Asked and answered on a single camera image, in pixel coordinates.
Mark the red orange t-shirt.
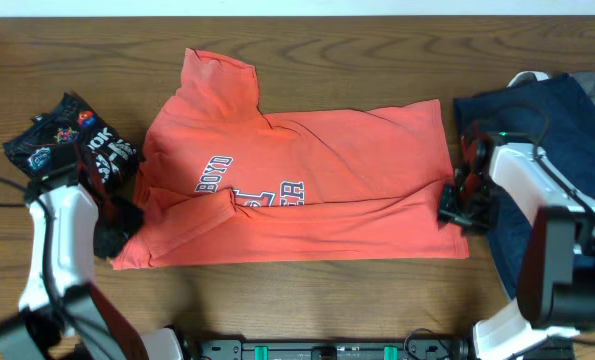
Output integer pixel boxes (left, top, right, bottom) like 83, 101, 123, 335
113, 49, 469, 270

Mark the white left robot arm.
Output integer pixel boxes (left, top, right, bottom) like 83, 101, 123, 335
0, 174, 185, 359

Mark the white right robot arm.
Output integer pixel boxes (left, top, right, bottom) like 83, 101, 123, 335
438, 122, 595, 359

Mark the black printed folded shirt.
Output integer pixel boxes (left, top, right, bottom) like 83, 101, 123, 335
3, 93, 143, 192

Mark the navy blue garment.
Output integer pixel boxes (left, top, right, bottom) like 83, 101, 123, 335
453, 74, 595, 298

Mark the grey aluminium base rail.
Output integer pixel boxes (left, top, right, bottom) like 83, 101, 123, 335
193, 335, 475, 360

